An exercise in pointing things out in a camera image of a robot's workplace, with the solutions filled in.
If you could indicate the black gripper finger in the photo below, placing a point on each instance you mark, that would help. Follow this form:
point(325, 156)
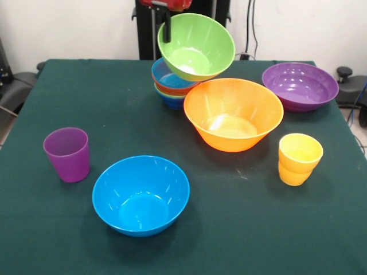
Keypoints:
point(167, 31)

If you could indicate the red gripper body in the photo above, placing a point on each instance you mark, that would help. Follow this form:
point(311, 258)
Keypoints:
point(177, 3)

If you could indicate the large green bowl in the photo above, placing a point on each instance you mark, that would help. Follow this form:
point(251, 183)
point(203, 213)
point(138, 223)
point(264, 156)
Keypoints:
point(198, 37)

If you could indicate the dark blue small bowl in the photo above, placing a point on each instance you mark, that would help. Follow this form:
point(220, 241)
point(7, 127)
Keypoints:
point(172, 103)

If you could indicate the large orange bowl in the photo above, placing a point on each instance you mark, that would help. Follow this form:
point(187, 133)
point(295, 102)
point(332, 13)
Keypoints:
point(232, 100)

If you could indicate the large purple bowl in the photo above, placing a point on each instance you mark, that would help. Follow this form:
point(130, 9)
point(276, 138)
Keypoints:
point(301, 83)

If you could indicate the purple cup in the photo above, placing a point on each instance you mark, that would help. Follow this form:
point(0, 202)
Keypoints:
point(68, 163)

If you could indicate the large blue bowl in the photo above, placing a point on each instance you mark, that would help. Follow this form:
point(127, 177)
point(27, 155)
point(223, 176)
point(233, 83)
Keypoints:
point(140, 194)

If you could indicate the dark green tablecloth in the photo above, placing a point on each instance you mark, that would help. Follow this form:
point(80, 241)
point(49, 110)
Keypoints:
point(57, 229)

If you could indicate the black pedestal leg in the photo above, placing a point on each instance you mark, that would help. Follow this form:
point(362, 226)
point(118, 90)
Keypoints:
point(347, 91)
point(17, 86)

